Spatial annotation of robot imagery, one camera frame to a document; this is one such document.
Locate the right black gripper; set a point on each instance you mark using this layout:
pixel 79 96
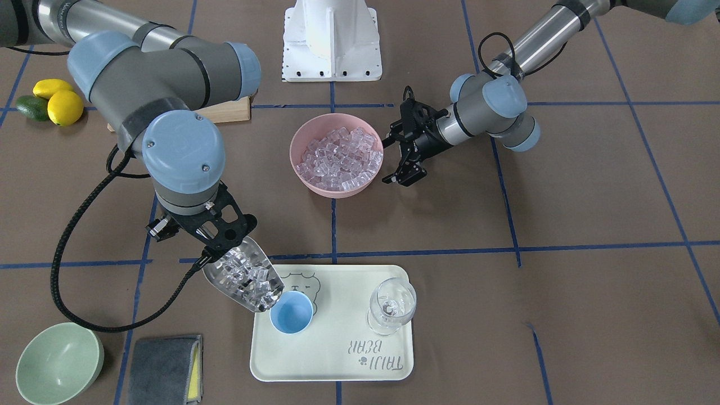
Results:
pixel 159 228

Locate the green lime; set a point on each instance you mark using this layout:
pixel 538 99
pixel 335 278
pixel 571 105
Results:
pixel 33 108

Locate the grey folded cloth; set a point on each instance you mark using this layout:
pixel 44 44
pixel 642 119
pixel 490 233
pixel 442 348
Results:
pixel 167 370

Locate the yellow lemon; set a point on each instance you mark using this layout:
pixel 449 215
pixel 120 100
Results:
pixel 65 108
pixel 46 88

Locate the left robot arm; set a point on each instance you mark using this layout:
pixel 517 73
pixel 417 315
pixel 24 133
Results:
pixel 493 100

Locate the clear ice cubes pile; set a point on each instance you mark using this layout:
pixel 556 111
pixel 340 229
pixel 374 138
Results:
pixel 343 160

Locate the green bowl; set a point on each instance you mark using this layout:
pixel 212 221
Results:
pixel 58 364

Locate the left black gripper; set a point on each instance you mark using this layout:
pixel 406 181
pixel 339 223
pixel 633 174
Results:
pixel 432 139

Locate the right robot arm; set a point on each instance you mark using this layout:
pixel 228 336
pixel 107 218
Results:
pixel 149 81

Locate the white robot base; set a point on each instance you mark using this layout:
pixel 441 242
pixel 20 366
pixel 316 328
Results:
pixel 331 41

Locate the light blue cup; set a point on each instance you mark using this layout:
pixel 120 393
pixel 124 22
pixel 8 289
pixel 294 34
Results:
pixel 292 313

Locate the wooden cutting board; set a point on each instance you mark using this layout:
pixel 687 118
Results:
pixel 225 111

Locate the cream bear tray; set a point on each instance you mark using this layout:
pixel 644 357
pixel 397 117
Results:
pixel 338 343

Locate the clear wine glass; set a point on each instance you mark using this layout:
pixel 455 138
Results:
pixel 392 305

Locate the pink bowl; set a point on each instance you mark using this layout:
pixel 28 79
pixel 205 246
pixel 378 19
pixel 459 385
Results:
pixel 316 129

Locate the metal ice scoop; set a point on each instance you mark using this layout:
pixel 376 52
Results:
pixel 246 275

